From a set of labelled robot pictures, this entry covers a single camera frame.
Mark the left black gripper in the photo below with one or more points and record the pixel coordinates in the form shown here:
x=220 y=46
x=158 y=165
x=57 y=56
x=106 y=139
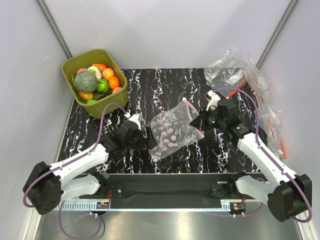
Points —
x=151 y=143

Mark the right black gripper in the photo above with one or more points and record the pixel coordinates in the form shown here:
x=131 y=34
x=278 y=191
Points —
x=200 y=121

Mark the clear zip top bag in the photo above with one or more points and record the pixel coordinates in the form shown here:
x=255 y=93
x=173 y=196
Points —
x=171 y=130

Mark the olive green plastic bin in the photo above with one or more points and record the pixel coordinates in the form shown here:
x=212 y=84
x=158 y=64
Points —
x=85 y=60

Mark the white cauliflower toy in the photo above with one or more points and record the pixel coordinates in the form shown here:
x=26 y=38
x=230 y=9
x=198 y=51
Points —
x=96 y=71

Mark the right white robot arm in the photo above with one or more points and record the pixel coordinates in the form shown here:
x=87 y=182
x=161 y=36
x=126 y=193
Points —
x=243 y=136

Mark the black marble pattern mat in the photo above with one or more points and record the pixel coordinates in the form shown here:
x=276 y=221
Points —
x=150 y=92

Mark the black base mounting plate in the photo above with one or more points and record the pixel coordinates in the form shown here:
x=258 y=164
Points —
x=124 y=186

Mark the pile of clear bags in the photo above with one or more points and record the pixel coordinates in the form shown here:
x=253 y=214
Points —
x=232 y=71

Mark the pink peach lower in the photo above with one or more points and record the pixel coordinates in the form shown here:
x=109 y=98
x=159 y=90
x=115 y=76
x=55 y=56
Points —
x=116 y=90

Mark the pink peach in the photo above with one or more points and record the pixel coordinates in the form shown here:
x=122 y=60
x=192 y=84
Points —
x=116 y=90
x=107 y=73

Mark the orange fruit toy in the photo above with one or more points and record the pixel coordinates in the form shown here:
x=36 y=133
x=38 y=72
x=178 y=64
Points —
x=113 y=82

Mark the green pepper toy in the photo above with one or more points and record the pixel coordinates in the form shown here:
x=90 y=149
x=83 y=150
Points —
x=91 y=101

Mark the green striped watermelon toy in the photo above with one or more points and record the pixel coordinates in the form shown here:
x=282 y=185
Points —
x=103 y=86

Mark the yellow mango toy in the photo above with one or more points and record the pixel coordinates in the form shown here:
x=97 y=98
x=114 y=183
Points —
x=86 y=95

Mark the pink peach upper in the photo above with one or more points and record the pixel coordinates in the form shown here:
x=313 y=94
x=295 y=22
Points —
x=107 y=73

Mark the green netted melon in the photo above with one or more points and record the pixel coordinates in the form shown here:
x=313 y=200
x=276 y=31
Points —
x=86 y=81

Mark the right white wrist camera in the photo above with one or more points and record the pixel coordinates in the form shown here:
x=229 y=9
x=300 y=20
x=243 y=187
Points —
x=213 y=99

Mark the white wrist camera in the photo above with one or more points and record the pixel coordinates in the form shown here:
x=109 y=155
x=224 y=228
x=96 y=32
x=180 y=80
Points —
x=213 y=99
x=135 y=118

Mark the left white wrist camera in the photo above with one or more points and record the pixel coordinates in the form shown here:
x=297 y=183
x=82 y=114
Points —
x=135 y=118

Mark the aluminium frame rail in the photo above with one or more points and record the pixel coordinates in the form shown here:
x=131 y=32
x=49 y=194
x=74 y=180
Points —
x=287 y=191

